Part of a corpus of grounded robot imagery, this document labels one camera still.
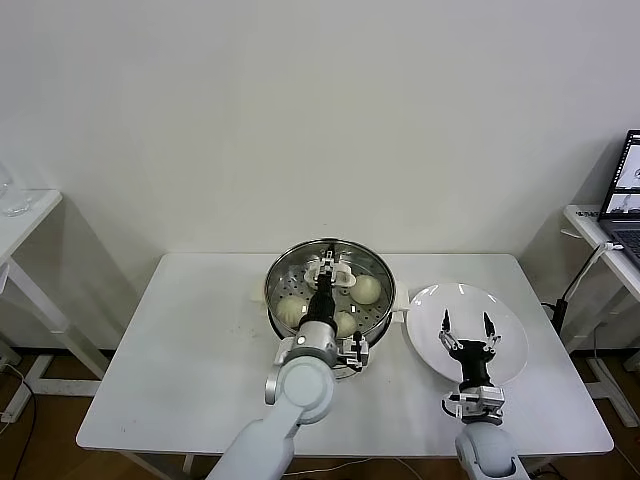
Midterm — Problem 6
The white electric cooker pot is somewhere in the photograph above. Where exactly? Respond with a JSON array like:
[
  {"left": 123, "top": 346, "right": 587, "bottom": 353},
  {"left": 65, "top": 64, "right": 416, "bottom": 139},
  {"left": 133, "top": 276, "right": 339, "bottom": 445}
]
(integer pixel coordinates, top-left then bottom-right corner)
[{"left": 248, "top": 277, "right": 411, "bottom": 385}]

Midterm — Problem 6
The white floor cable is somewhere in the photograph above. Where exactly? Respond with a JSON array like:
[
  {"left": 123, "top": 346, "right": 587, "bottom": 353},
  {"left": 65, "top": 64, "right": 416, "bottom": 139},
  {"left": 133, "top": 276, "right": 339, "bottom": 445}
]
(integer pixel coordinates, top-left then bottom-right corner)
[{"left": 0, "top": 363, "right": 32, "bottom": 426}]

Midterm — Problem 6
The round glass pot lid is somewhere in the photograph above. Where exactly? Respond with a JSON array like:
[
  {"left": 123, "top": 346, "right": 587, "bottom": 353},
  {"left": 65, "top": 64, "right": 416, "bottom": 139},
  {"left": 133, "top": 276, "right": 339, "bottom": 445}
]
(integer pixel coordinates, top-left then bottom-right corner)
[{"left": 264, "top": 239, "right": 397, "bottom": 349}]

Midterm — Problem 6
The white round plate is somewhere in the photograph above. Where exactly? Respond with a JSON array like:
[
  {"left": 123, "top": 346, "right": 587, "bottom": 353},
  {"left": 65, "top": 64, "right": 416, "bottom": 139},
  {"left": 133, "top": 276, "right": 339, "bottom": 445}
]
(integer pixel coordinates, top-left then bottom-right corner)
[{"left": 405, "top": 283, "right": 529, "bottom": 390}]

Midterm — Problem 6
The clear glass jar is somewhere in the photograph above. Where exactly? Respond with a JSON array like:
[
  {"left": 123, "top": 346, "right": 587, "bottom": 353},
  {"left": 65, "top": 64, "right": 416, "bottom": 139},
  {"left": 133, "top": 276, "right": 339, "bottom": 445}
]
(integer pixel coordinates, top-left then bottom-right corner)
[{"left": 0, "top": 164, "right": 34, "bottom": 217}]

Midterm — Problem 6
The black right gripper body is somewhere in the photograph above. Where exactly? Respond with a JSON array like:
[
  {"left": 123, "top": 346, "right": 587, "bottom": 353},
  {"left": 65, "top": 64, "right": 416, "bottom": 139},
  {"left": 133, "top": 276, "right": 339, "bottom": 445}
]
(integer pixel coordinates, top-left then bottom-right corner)
[{"left": 448, "top": 338, "right": 495, "bottom": 389}]

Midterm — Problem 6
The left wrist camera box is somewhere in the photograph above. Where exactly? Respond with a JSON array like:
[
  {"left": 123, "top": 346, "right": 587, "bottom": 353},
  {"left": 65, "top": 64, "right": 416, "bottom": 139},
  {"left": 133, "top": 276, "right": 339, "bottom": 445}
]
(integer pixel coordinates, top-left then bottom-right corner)
[{"left": 337, "top": 329, "right": 372, "bottom": 372}]

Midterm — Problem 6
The grey open laptop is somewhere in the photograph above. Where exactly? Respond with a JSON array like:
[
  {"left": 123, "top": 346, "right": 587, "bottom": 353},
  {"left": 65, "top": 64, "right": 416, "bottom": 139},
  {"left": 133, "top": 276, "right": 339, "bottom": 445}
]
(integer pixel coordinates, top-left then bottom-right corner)
[{"left": 597, "top": 129, "right": 640, "bottom": 274}]

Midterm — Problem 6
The white plug cable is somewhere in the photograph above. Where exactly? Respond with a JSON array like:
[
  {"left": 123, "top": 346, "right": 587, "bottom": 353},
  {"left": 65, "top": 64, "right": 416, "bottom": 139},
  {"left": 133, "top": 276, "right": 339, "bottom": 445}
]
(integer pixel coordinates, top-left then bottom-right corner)
[{"left": 562, "top": 241, "right": 625, "bottom": 302}]

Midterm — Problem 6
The stainless steel steamer basket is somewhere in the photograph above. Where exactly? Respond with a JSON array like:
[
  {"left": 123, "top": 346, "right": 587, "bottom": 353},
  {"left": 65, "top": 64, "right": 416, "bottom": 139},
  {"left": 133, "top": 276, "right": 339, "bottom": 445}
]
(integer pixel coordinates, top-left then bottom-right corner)
[{"left": 263, "top": 238, "right": 397, "bottom": 357}]

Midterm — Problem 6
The grey hanging cable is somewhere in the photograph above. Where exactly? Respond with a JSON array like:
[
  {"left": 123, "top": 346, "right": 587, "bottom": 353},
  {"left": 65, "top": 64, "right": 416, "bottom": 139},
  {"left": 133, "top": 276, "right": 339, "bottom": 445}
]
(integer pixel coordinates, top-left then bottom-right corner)
[{"left": 591, "top": 319, "right": 609, "bottom": 361}]

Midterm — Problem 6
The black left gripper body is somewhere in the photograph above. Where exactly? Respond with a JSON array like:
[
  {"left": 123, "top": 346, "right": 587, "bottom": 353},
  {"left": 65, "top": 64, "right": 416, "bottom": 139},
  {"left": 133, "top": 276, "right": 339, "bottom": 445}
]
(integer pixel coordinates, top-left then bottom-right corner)
[{"left": 299, "top": 277, "right": 339, "bottom": 329}]

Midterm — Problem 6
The white side table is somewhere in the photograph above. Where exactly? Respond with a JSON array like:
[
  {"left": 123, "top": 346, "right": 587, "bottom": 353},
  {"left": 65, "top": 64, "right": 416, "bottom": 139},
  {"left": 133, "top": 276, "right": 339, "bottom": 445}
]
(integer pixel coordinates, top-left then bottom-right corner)
[
  {"left": 562, "top": 203, "right": 640, "bottom": 429},
  {"left": 0, "top": 188, "right": 110, "bottom": 425}
]

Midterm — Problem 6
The white steamed baozi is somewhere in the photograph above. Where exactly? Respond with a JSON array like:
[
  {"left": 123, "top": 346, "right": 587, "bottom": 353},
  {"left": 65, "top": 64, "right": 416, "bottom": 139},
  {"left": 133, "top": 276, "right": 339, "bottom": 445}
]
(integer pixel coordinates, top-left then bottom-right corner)
[
  {"left": 349, "top": 273, "right": 384, "bottom": 305},
  {"left": 332, "top": 310, "right": 359, "bottom": 339},
  {"left": 274, "top": 295, "right": 307, "bottom": 330}
]

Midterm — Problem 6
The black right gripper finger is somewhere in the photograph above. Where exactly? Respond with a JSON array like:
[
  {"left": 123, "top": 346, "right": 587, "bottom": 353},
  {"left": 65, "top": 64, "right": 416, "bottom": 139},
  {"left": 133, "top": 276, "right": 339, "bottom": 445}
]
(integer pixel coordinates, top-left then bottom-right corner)
[
  {"left": 438, "top": 308, "right": 464, "bottom": 354},
  {"left": 480, "top": 311, "right": 503, "bottom": 351}
]

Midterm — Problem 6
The thin white cable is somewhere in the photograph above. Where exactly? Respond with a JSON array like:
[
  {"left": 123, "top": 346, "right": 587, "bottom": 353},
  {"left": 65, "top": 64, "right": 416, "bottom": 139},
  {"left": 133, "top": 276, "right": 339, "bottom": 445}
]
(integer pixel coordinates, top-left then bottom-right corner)
[{"left": 289, "top": 457, "right": 419, "bottom": 480}]

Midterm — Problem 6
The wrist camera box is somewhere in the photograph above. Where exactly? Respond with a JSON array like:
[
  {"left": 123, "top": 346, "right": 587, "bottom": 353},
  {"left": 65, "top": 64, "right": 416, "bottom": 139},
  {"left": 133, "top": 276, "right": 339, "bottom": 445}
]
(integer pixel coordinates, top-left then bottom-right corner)
[
  {"left": 337, "top": 329, "right": 372, "bottom": 372},
  {"left": 440, "top": 384, "right": 506, "bottom": 419}
]

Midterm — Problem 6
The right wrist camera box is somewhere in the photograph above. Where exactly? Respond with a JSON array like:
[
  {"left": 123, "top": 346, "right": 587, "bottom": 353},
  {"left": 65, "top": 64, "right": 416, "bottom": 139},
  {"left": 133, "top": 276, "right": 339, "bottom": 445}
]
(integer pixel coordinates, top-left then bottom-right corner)
[{"left": 440, "top": 384, "right": 506, "bottom": 419}]

